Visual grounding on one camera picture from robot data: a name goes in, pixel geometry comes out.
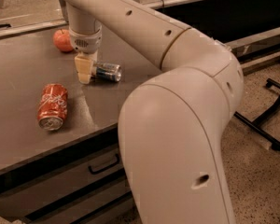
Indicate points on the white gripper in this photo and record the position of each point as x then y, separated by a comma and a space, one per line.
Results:
86, 42

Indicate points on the silver blue redbull can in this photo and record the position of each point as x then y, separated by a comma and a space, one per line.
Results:
108, 71

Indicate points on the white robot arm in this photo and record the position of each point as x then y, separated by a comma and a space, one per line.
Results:
170, 127

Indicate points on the red coca-cola can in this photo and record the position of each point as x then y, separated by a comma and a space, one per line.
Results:
52, 110

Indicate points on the red apple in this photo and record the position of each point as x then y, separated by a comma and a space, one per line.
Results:
61, 40

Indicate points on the grey drawer cabinet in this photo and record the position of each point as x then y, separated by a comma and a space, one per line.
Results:
44, 176

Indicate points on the black floor stand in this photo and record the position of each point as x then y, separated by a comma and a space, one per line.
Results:
255, 125

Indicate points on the black drawer handle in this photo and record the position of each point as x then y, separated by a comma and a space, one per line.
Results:
95, 170

